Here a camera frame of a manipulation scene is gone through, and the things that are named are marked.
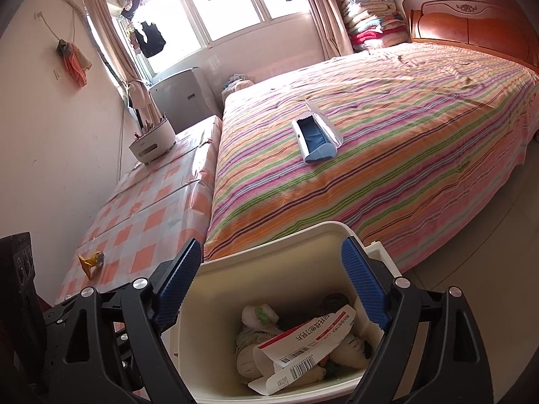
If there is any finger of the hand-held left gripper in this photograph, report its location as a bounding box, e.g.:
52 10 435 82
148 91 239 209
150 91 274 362
112 328 146 390

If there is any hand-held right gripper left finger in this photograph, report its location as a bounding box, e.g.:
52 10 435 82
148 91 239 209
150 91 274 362
53 237 203 404

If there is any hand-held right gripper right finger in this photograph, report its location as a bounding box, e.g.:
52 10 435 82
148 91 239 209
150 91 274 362
340 238 493 404

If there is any white plastic bin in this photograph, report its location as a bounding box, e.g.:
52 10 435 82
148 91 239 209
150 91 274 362
162 221 401 404

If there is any large white plush toy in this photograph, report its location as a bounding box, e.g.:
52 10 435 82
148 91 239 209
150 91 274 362
328 334 373 369

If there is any yellow snack packet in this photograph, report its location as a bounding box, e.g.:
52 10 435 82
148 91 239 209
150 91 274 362
77 251 105 278

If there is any knotted white plastic bag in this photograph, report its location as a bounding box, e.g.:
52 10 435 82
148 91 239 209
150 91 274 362
241 304 281 330

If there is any cream lace cloth bundle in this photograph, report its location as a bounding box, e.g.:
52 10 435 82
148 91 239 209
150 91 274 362
235 327 264 385

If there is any orange white checked tablecloth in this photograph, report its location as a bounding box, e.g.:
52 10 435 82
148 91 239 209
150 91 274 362
55 115 224 304

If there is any striped bed sheet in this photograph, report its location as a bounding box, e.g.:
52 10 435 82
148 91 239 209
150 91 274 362
206 42 539 274

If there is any white organizer box with pens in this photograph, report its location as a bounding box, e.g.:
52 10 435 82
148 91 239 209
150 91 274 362
128 113 177 164

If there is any white blue device on bed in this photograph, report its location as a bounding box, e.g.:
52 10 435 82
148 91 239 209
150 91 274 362
291 99 341 165

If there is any white air appliance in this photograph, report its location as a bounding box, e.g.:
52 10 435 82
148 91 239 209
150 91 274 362
149 66 211 133

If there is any orange hanging cloth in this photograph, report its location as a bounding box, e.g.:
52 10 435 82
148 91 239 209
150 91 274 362
56 39 92 89

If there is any black hanging garment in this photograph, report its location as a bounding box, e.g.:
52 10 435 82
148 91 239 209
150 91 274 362
132 20 167 59

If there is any beige curtain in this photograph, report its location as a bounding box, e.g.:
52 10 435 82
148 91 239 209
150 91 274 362
81 0 163 123
307 0 354 57

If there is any stack of folded quilts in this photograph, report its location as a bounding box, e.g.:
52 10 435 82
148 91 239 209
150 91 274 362
339 0 411 53

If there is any window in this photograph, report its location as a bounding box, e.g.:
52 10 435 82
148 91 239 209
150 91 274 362
107 0 314 76

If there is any wooden headboard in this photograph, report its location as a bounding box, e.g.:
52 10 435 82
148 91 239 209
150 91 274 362
402 0 539 74

